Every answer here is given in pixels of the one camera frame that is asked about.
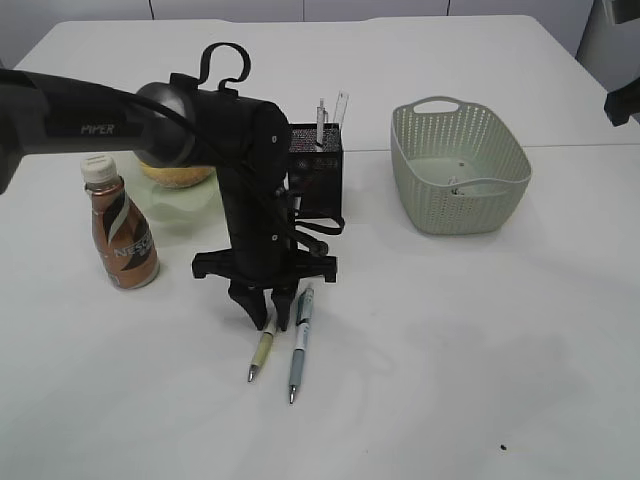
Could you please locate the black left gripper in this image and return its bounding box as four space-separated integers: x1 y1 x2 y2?
192 169 337 331

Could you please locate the green barrel pen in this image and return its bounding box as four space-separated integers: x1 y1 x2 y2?
247 315 277 383

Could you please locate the blue barrel pen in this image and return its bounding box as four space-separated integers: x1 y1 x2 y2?
288 284 315 405

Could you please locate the brown Nescafe coffee bottle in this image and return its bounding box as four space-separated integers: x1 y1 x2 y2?
80 155 159 290

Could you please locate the sugared bread roll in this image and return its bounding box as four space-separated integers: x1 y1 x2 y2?
138 161 215 189

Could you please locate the grey grip white pen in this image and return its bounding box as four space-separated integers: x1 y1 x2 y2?
315 98 326 152

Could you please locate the transparent plastic ruler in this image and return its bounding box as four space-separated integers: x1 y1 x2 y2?
332 91 349 127

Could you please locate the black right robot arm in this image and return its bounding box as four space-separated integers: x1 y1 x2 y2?
604 78 640 127

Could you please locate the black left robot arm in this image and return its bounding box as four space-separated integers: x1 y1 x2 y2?
1 70 337 328

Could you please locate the pale green wavy glass plate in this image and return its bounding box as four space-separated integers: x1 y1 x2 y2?
144 171 222 223

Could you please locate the black mesh pen holder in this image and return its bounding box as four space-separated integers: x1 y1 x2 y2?
288 123 344 219

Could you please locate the green woven plastic basket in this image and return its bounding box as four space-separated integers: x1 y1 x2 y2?
390 96 532 235

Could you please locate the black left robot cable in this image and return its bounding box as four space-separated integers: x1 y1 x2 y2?
29 42 346 256

